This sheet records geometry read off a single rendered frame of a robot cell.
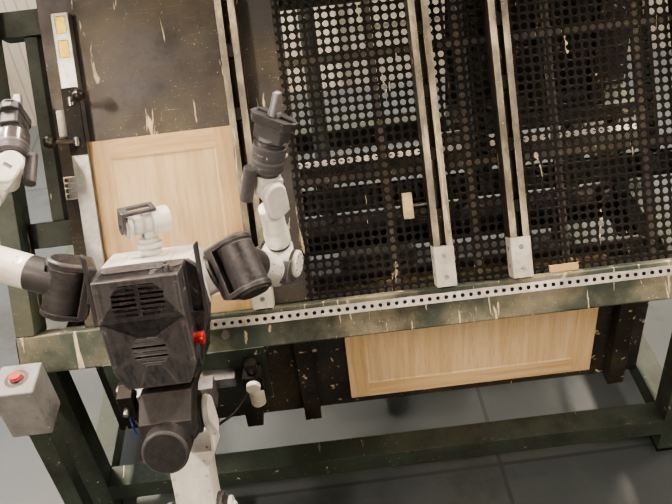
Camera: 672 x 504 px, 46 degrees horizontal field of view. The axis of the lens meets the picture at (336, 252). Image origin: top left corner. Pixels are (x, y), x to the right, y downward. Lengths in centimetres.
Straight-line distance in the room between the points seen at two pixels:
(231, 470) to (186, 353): 114
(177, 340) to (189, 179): 73
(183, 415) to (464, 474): 142
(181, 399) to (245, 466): 102
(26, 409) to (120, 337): 63
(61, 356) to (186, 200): 61
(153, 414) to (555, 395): 187
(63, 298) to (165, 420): 39
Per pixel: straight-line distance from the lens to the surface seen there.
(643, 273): 259
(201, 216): 245
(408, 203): 242
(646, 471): 320
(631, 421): 310
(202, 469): 220
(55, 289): 203
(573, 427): 304
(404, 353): 287
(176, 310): 182
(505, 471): 311
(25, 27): 268
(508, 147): 243
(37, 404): 242
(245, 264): 191
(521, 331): 290
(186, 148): 246
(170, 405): 198
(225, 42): 241
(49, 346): 259
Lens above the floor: 251
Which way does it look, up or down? 38 degrees down
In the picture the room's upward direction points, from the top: 7 degrees counter-clockwise
